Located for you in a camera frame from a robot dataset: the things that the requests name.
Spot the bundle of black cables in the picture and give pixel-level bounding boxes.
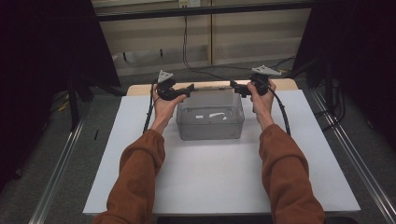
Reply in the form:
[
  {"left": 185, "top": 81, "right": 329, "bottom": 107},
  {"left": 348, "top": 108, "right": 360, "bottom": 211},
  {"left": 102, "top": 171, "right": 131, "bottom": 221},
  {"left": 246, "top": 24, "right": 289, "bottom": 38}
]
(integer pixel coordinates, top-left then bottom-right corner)
[{"left": 314, "top": 79, "right": 347, "bottom": 133}]

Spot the person's right hand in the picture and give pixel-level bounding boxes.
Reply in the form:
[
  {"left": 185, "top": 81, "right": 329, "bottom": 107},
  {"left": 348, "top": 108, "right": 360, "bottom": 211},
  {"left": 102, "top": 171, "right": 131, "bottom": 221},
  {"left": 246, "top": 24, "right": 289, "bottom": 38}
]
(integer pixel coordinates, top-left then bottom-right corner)
[{"left": 247, "top": 78, "right": 277, "bottom": 119}]

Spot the beige wooden shelf unit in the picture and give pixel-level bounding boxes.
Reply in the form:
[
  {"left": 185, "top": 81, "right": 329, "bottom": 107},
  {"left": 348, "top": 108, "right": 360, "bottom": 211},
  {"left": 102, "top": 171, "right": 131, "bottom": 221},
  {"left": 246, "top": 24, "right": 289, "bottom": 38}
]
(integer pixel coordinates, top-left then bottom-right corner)
[{"left": 98, "top": 7, "right": 312, "bottom": 77}]

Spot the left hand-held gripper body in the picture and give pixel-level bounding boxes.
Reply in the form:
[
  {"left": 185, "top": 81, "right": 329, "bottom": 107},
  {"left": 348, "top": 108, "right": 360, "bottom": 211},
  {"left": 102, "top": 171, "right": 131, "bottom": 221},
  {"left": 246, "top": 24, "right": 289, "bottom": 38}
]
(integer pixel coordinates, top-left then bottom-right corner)
[{"left": 157, "top": 69, "right": 185, "bottom": 102}]

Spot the black metal stand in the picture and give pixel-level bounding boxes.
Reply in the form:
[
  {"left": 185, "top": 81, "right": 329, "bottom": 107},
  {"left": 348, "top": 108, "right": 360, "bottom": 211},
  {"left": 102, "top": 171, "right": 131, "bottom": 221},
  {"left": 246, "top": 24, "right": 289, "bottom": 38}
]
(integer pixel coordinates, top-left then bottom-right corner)
[{"left": 67, "top": 74, "right": 95, "bottom": 133}]

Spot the white table mat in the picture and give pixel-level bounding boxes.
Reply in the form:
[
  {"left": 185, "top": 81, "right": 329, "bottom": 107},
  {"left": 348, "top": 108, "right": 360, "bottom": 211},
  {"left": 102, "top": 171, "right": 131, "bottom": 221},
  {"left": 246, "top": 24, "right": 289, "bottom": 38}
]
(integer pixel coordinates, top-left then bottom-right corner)
[{"left": 82, "top": 90, "right": 361, "bottom": 216}]

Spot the hand-held gripper black cable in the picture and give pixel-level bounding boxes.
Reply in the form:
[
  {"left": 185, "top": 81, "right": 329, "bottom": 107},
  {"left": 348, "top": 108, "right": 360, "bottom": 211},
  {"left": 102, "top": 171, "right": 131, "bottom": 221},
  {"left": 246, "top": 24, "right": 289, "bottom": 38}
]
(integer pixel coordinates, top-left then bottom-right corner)
[
  {"left": 267, "top": 85, "right": 292, "bottom": 136},
  {"left": 142, "top": 78, "right": 159, "bottom": 134}
]

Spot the left hand-held gripper black cable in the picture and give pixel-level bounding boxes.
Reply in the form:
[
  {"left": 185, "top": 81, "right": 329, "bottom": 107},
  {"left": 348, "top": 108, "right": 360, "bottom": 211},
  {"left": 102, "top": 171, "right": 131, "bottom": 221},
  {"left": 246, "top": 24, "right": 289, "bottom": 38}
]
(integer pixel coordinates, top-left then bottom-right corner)
[{"left": 142, "top": 78, "right": 159, "bottom": 134}]

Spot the black curtain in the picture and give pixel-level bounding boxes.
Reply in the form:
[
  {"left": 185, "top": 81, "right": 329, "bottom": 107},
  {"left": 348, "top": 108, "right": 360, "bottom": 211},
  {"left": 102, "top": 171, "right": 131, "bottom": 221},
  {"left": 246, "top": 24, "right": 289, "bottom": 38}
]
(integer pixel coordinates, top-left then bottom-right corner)
[
  {"left": 292, "top": 0, "right": 396, "bottom": 151},
  {"left": 0, "top": 0, "right": 121, "bottom": 191}
]

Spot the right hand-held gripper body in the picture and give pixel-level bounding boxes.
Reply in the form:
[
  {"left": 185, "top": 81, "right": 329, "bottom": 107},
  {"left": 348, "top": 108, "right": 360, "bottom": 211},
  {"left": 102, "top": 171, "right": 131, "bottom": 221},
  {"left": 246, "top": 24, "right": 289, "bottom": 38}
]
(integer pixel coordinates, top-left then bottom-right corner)
[{"left": 239, "top": 64, "right": 283, "bottom": 97}]

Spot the light wooden table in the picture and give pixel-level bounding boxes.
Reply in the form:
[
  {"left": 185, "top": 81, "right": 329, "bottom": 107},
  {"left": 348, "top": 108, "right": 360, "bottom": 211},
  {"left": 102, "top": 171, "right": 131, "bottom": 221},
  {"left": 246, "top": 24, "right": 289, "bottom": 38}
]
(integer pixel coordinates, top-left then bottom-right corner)
[{"left": 126, "top": 77, "right": 299, "bottom": 97}]

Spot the aluminium floor rail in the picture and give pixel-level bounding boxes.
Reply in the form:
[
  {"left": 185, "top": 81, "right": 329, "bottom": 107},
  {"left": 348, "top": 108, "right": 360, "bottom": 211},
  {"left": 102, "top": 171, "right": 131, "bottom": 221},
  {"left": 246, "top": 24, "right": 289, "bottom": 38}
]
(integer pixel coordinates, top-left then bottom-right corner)
[
  {"left": 311, "top": 89, "right": 396, "bottom": 224},
  {"left": 29, "top": 118, "right": 88, "bottom": 224}
]

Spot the clear plastic storage box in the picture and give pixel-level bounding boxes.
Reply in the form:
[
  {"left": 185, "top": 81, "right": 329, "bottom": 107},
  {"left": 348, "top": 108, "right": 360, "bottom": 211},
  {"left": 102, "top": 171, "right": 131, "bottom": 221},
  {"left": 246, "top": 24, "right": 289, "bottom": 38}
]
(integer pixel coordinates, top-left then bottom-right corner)
[{"left": 176, "top": 104, "right": 247, "bottom": 141}]

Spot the person's left hand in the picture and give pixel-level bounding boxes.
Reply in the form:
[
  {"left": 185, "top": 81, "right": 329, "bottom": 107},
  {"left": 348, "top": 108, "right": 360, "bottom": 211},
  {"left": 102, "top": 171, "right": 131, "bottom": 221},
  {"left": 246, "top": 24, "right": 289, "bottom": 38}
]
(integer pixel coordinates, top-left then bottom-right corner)
[{"left": 151, "top": 83, "right": 188, "bottom": 125}]

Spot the right hand-held gripper black cable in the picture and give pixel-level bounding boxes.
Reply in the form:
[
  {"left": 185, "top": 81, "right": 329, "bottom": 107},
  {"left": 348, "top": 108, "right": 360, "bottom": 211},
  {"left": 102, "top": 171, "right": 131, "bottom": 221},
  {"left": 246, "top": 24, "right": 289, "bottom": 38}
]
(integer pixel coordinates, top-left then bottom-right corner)
[{"left": 267, "top": 85, "right": 292, "bottom": 136}]

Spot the white wall socket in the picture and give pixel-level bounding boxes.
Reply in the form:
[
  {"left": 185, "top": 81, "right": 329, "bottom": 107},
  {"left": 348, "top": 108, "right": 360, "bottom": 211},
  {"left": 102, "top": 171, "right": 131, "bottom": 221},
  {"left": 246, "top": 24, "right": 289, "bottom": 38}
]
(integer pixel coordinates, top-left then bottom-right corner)
[{"left": 178, "top": 0, "right": 202, "bottom": 8}]

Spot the black floor cable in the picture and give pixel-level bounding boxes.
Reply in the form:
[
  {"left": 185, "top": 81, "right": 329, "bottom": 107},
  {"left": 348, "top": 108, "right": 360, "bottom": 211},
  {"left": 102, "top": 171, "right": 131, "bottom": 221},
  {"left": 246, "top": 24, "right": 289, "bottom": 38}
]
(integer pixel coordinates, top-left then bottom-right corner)
[{"left": 181, "top": 15, "right": 297, "bottom": 80}]

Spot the clear plastic box lid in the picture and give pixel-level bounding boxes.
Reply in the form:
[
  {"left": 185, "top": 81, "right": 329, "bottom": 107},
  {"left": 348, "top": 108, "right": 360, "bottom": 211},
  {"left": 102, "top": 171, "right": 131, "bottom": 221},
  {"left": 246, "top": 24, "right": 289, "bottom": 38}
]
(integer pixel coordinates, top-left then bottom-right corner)
[{"left": 186, "top": 81, "right": 244, "bottom": 108}]

